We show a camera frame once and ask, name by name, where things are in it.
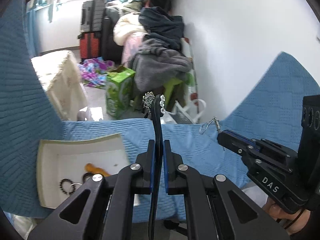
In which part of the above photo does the black coil hair tie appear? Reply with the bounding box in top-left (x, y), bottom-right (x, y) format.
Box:
top-left (59, 178), bottom-right (73, 196)

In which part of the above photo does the person right hand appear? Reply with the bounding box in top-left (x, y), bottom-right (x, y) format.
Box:
top-left (263, 197), bottom-right (311, 235)

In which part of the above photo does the person right jeans leg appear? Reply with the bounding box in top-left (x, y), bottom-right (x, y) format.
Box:
top-left (241, 181), bottom-right (268, 207)

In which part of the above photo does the green white cardboard box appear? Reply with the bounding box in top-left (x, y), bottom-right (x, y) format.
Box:
top-left (36, 134), bottom-right (130, 209)

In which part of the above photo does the light blue quilted bedding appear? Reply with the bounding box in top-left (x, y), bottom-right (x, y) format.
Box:
top-left (4, 212), bottom-right (37, 239)

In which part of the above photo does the green plastic stool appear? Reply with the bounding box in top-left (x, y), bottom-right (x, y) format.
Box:
top-left (132, 77), bottom-right (187, 111)

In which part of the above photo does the left blue covered chair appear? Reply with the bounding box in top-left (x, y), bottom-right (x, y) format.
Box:
top-left (1, 0), bottom-right (153, 218)

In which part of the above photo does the green tissue carton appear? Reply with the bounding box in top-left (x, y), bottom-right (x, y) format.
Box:
top-left (105, 65), bottom-right (136, 119)

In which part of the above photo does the grey fleece blanket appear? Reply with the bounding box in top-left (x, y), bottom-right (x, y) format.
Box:
top-left (128, 38), bottom-right (192, 93)

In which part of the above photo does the colourful purple cloth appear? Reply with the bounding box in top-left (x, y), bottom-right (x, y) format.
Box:
top-left (77, 57), bottom-right (115, 89)

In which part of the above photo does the cream lace covered table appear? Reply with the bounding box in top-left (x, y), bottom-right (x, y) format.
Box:
top-left (31, 50), bottom-right (87, 121)

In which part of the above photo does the black suitcase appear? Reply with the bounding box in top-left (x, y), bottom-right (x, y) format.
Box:
top-left (100, 6), bottom-right (124, 63)

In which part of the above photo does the dark navy jacket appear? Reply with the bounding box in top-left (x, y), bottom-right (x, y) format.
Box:
top-left (138, 7), bottom-right (184, 50)

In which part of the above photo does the red hard suitcase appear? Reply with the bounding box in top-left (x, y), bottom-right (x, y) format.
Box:
top-left (78, 31), bottom-right (101, 61)

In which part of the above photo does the cream puffy coat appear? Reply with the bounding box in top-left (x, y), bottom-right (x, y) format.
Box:
top-left (113, 12), bottom-right (148, 46)

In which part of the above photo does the grey hard suitcase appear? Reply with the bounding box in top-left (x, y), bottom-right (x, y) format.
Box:
top-left (80, 0), bottom-right (106, 33)

